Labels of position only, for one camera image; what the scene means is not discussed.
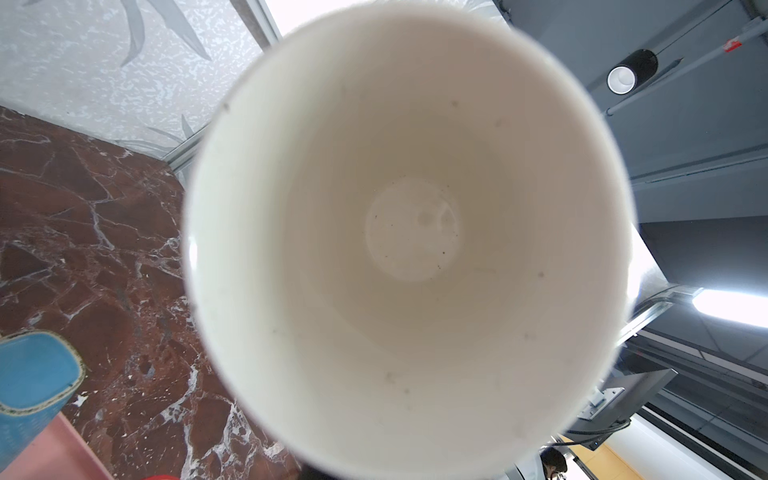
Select white mug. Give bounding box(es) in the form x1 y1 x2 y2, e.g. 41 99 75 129
183 1 636 479

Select pink plastic tray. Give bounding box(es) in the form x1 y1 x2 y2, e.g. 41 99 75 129
1 413 113 480

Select red mug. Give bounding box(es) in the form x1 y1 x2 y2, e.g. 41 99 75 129
142 475 180 480

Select blue mug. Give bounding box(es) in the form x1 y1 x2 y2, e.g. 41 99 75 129
1 330 86 469

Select black ceiling spotlight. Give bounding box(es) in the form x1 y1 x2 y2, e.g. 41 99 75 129
606 49 659 95

